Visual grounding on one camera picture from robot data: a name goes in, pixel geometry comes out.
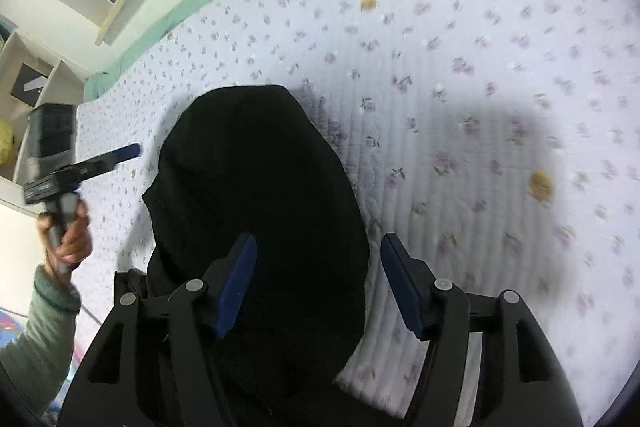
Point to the yellow globe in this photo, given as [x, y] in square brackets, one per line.
[4, 139]

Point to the black picture frame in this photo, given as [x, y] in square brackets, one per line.
[27, 84]

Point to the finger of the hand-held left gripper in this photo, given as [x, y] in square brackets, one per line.
[127, 152]

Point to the person's left hand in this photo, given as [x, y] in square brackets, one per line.
[80, 239]

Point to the colourful floor mat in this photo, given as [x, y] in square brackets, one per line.
[10, 324]

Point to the floral quilted bedspread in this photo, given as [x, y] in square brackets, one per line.
[450, 57]

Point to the person's left forearm green sleeve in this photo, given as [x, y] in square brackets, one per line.
[40, 337]

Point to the white bookshelf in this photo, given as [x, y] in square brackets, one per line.
[60, 77]

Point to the black jacket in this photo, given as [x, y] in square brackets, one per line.
[260, 167]

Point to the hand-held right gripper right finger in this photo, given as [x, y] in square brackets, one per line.
[405, 287]

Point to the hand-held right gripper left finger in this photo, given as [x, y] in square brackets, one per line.
[237, 287]

